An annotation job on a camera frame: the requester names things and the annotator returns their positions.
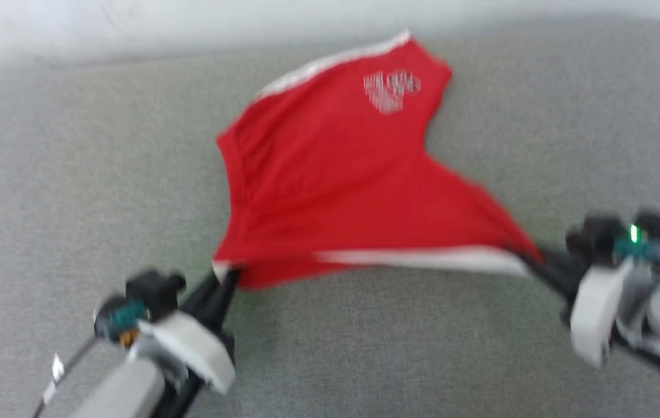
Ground grey-green fabric sofa cushion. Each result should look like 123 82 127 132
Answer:
0 17 660 418

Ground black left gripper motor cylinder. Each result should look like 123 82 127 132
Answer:
93 295 152 347

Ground right black cable teal plug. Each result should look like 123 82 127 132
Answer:
613 235 660 262

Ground red shorts with white trim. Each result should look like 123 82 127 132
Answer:
212 30 543 291

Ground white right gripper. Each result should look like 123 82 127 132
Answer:
507 243 637 370

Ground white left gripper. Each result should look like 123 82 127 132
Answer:
143 267 242 397

